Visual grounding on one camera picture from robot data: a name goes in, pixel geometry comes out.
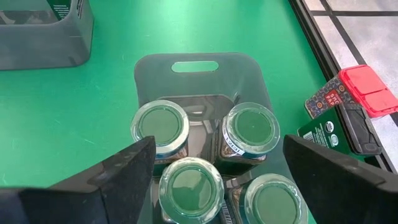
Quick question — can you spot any dark green spice box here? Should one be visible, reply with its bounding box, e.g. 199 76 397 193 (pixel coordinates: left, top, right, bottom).
297 108 369 162
46 0 84 21

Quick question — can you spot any grey translucent plastic bin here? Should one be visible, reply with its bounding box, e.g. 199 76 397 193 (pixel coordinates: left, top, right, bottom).
133 52 312 224
0 0 95 71

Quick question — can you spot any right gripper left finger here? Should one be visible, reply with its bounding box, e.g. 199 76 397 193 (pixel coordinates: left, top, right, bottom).
0 135 157 224

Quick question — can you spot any red-lid patterned spice tin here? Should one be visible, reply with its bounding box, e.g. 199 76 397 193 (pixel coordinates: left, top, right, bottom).
304 64 398 121

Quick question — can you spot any green table mat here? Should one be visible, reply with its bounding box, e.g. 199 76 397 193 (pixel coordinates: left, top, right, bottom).
0 0 368 224

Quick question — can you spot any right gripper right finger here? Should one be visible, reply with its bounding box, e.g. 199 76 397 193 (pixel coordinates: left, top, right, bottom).
283 134 398 224

